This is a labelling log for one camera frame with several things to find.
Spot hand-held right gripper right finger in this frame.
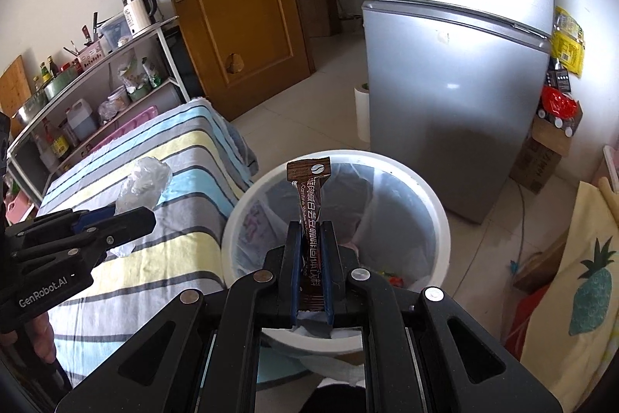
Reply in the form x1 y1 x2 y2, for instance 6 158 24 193
320 220 564 413

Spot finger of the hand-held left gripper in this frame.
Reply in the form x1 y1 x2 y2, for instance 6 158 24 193
9 207 118 248
14 206 157 281

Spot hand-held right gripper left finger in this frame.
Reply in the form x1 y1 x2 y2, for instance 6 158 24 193
57 221 303 413

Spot clear plastic bag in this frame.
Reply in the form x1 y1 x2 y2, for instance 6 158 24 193
110 156 173 260

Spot brown coffee stick sachet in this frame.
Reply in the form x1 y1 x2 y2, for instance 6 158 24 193
286 158 332 314

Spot white round bin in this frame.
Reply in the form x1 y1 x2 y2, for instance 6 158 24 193
221 149 452 356

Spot person's left hand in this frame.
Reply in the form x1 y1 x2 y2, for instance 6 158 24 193
30 313 57 371

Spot pink woven basket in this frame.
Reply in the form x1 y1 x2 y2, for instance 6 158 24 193
5 193 38 225

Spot clear plastic bottle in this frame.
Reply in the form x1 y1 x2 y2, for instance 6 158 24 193
34 132 57 172

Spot red label sauce bottle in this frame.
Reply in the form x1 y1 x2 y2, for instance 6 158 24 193
43 118 69 160

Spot white plastic jug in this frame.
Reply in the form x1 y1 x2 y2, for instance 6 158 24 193
66 98 98 141

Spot clear bin liner bag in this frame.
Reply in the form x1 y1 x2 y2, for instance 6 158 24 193
231 161 438 298

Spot clear bag of food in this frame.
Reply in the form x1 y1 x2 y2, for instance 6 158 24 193
98 101 120 126

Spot white lidded jar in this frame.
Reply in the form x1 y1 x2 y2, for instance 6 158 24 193
107 86 131 109

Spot steel mixing bowl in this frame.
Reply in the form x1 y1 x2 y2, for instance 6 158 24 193
10 96 50 126

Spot green metal basin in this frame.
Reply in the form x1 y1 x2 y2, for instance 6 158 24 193
43 72 79 102

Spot crumpled plastic food bags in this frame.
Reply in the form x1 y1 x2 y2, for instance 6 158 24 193
118 57 163 99

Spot wooden cutting board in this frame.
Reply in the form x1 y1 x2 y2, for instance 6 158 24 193
0 55 32 123

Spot pink utensil basket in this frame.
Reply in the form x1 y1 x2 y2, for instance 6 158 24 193
77 41 105 73

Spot white paper roll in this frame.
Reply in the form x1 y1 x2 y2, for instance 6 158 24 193
354 85 371 143

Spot white metal shelf rack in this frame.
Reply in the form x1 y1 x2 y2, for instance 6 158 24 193
7 16 192 211

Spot clear plastic storage box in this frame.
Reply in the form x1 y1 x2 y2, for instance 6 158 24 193
99 12 132 51

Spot red cloth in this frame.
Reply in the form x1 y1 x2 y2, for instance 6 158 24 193
503 287 550 361

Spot white electric kettle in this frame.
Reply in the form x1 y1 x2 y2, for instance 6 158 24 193
121 0 158 34

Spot silver refrigerator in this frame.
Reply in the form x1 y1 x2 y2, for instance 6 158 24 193
345 0 555 225

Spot wooden door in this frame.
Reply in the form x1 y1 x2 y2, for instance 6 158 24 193
150 0 316 122

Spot cardboard box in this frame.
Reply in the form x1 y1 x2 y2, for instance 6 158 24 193
510 103 584 194

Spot pineapple print cloth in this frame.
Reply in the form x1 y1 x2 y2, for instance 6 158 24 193
525 181 619 400

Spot red toy car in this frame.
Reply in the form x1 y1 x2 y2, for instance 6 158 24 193
537 85 581 138

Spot yellow hanging packets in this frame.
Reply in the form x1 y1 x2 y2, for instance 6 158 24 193
551 7 586 78

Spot thin floor cable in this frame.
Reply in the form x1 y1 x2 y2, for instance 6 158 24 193
457 183 529 298

